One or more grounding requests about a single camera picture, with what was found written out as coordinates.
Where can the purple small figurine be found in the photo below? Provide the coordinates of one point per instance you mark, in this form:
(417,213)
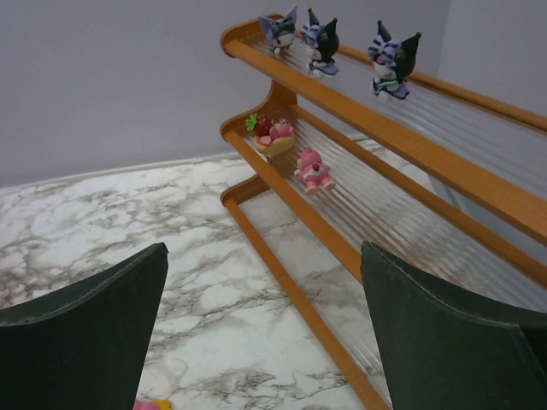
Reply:
(280,33)

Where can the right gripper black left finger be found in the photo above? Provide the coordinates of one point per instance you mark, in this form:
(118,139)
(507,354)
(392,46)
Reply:
(84,346)

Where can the black bat-eared figurine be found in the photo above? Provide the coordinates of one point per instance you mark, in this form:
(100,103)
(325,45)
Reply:
(393,60)

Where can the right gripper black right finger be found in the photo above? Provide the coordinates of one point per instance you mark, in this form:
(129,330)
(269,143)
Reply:
(445,347)

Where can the black purple bow figurine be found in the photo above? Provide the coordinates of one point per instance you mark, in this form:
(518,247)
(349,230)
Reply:
(321,45)

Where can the wooden tiered shelf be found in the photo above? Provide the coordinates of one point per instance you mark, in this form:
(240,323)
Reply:
(449,180)

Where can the pink strawberry tart figurine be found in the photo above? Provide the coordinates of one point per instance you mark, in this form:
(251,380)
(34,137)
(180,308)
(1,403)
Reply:
(271,137)

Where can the pink bear yellow flower figurine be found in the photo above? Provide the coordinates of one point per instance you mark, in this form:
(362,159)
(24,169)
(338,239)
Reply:
(155,404)

